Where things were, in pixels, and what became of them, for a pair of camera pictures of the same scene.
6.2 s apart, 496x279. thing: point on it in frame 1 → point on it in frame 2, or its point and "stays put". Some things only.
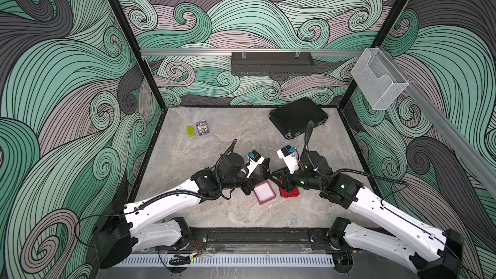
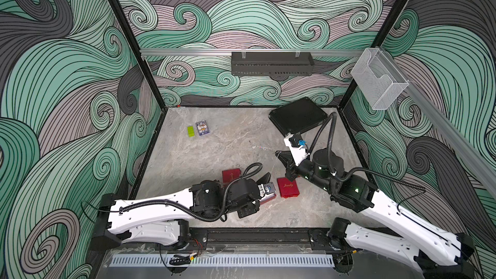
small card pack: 202,127 stays put
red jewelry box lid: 286,194 stays put
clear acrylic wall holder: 379,79 stays put
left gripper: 250,181 → 248,211
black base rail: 259,240 stays put
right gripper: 286,181 → 290,165
